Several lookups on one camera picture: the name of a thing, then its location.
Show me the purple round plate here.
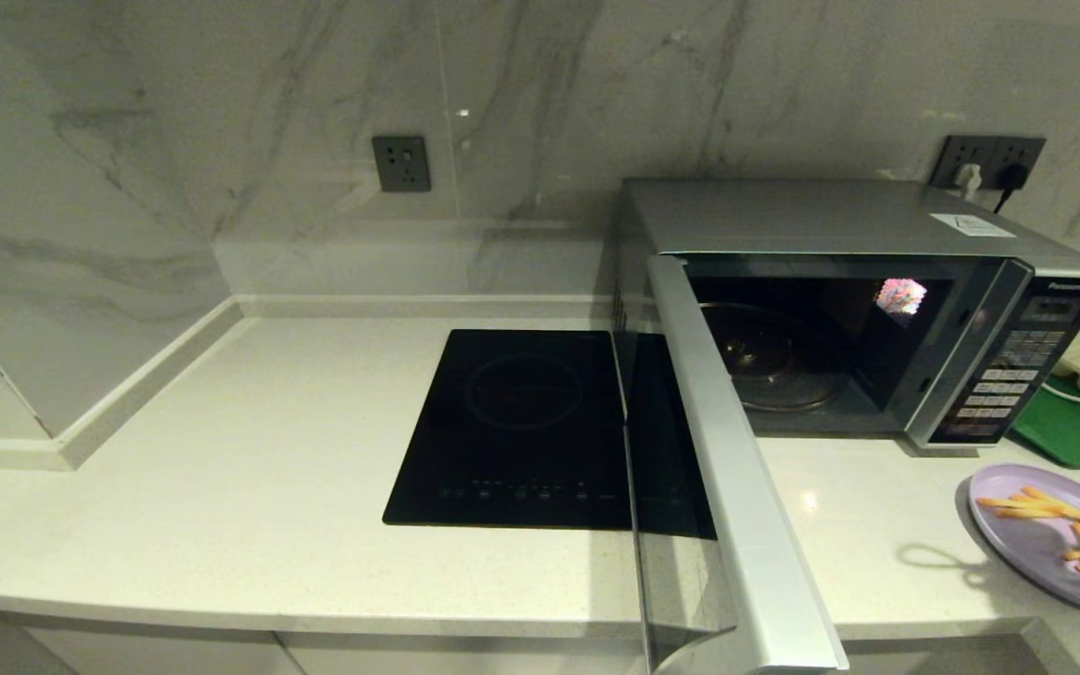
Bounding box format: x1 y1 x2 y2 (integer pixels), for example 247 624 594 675
967 464 1080 618

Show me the silver microwave oven body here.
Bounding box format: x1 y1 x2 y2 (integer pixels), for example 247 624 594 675
613 176 1080 458

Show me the black induction cooktop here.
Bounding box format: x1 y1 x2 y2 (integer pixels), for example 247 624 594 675
382 328 642 532

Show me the white counter cabinet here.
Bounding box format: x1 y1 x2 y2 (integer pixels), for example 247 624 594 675
0 605 1080 675

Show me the green plastic tray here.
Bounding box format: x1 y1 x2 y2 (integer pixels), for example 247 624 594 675
1011 375 1080 470

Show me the grey single wall socket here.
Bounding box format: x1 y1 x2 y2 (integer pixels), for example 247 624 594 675
371 135 431 193

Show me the grey double wall socket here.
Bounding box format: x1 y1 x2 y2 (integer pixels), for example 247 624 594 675
934 135 1049 190

